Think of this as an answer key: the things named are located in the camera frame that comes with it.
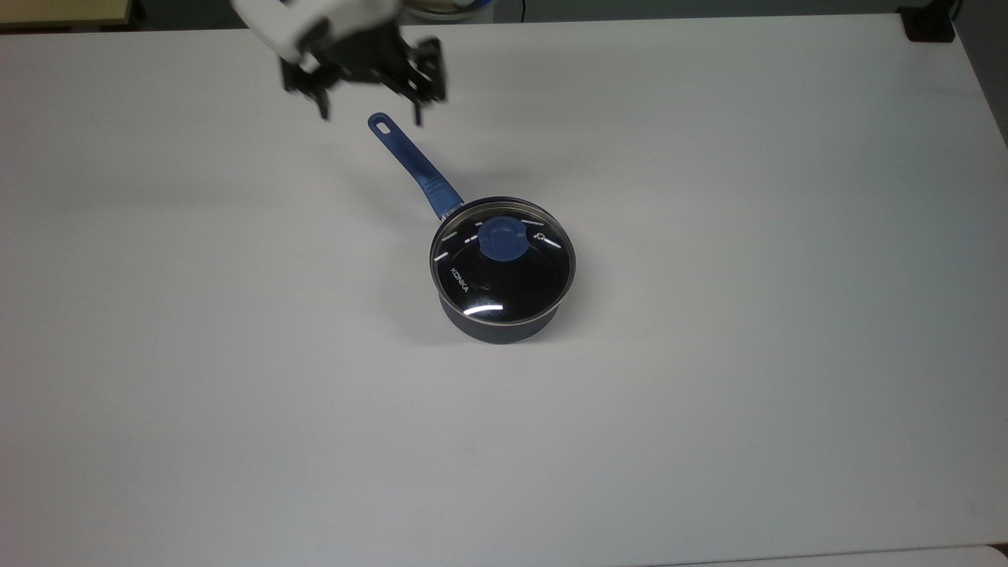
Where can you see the glass lid with blue knob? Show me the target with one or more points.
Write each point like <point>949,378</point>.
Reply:
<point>502,264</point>

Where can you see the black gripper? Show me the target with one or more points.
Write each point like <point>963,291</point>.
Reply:
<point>366,53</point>

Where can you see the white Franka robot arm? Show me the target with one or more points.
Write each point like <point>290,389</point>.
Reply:
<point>295,20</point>

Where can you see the wooden board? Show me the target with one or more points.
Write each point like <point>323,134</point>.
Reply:
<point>63,11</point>

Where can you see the black table clamp block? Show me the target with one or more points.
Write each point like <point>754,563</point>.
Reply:
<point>929,22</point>

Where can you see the round robot base rim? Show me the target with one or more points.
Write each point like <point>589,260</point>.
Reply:
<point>441,8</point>

